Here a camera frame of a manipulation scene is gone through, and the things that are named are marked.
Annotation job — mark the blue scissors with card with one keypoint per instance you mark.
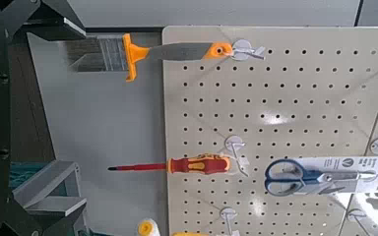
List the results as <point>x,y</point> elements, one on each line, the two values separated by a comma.
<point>311,178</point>

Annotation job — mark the beige perforated pegboard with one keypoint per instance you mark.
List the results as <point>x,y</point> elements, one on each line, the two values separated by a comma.
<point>292,108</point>

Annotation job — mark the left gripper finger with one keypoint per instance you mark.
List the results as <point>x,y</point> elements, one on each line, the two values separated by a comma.
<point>52,203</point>
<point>55,28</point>

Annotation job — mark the teal plastic crate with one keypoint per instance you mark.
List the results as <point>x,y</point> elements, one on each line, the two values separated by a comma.
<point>24,173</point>

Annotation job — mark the red yellow screwdriver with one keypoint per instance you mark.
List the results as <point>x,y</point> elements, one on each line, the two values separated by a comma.
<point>197,165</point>

